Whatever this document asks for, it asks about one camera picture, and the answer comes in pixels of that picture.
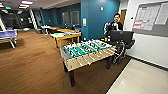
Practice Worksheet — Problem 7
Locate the small white table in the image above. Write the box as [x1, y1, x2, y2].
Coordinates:
[40, 24, 51, 35]

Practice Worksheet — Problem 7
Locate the large interior window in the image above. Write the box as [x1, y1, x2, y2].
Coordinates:
[70, 10, 81, 25]

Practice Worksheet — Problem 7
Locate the person in dark shirt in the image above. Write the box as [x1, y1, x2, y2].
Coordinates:
[105, 12, 125, 35]

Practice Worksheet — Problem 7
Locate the foosball table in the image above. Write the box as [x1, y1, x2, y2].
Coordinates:
[59, 38, 118, 88]

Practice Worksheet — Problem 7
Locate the brown wooden door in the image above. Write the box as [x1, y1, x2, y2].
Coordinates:
[119, 8, 128, 26]

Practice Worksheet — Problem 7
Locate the yellow air hockey table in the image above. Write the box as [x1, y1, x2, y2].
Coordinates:
[51, 31, 83, 49]

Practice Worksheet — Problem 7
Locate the grey bulletin board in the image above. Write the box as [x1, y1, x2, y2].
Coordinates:
[131, 1, 168, 38]

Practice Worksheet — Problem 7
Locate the medium interior window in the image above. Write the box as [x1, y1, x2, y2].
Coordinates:
[61, 11, 71, 25]

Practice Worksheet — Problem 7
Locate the yellow framed wall sign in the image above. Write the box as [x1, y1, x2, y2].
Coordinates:
[81, 17, 88, 27]

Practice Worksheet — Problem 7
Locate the black chair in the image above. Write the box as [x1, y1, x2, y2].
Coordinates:
[107, 29, 137, 66]

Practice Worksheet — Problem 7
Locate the blue ping pong table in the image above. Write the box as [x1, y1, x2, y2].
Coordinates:
[0, 29, 19, 50]

